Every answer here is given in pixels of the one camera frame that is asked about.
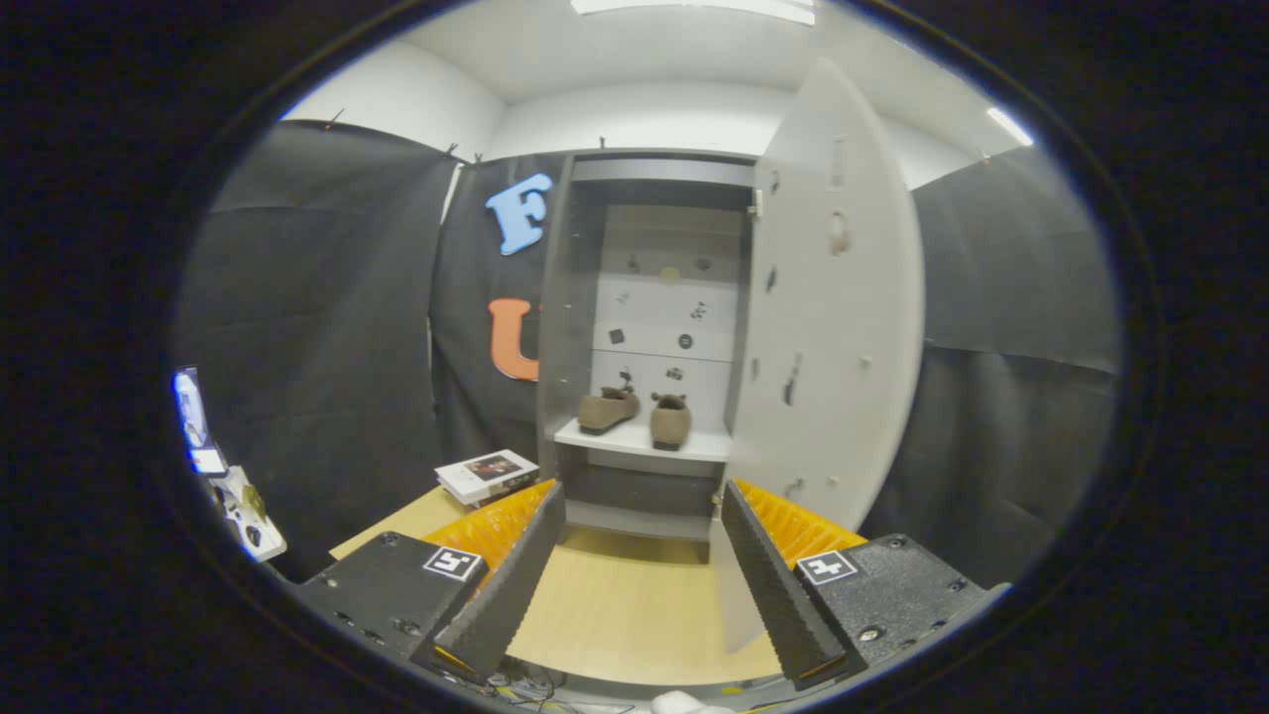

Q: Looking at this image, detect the white printed box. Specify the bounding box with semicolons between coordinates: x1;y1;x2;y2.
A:
210;466;288;563

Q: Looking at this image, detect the grey shoe cabinet door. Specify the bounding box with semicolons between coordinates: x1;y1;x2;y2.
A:
709;57;926;655

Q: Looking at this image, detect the lit monitor screen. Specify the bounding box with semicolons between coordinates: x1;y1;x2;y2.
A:
173;367;229;475

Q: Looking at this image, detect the brown fuzzy shoe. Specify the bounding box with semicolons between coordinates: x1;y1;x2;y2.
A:
649;392;693;452
577;385;641;436

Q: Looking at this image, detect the white cabinet shelf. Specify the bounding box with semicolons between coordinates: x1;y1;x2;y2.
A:
553;416;735;464

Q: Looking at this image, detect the small ceiling light panel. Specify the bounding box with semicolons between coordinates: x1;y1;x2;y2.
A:
984;106;1034;148

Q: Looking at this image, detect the black backdrop cloth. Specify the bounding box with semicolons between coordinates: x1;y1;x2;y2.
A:
173;119;1121;586

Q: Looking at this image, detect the long ceiling light panel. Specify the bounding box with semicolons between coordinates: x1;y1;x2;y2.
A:
570;0;816;26

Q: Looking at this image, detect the grey shoe cabinet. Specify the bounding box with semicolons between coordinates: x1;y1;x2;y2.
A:
535;149;759;564

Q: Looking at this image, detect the white book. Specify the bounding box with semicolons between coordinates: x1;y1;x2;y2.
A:
434;449;541;502

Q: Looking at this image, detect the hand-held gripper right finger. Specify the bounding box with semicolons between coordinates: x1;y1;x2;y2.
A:
721;479;1012;692

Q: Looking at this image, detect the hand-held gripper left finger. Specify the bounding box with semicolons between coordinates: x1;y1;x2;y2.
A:
294;481;566;683

